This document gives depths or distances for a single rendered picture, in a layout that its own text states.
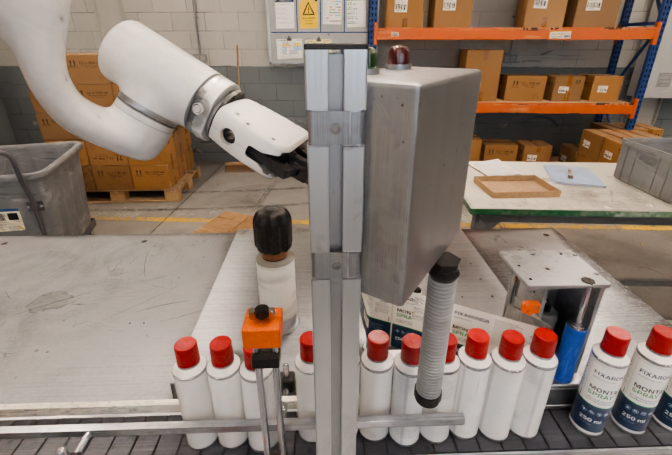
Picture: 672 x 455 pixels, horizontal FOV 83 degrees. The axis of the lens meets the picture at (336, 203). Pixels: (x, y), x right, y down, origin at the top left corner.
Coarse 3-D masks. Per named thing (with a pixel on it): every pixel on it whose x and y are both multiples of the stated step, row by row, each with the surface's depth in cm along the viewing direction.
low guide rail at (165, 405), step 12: (288, 396) 68; (0, 408) 66; (12, 408) 66; (24, 408) 66; (36, 408) 66; (48, 408) 66; (60, 408) 66; (72, 408) 66; (84, 408) 66; (96, 408) 67; (108, 408) 67; (120, 408) 67; (132, 408) 67; (144, 408) 67; (156, 408) 67; (168, 408) 67; (288, 408) 68
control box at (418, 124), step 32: (384, 96) 28; (416, 96) 26; (448, 96) 31; (384, 128) 28; (416, 128) 27; (448, 128) 33; (384, 160) 29; (416, 160) 28; (448, 160) 35; (384, 192) 30; (416, 192) 30; (448, 192) 38; (384, 224) 31; (416, 224) 31; (448, 224) 41; (384, 256) 32; (416, 256) 33; (384, 288) 34
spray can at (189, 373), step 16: (176, 352) 56; (192, 352) 56; (176, 368) 58; (192, 368) 57; (176, 384) 58; (192, 384) 57; (208, 384) 60; (192, 400) 58; (208, 400) 60; (192, 416) 60; (208, 416) 61; (192, 448) 63
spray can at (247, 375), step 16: (240, 368) 58; (256, 384) 56; (272, 384) 59; (256, 400) 58; (272, 400) 60; (256, 416) 59; (272, 416) 61; (256, 432) 61; (272, 432) 62; (256, 448) 62; (272, 448) 63
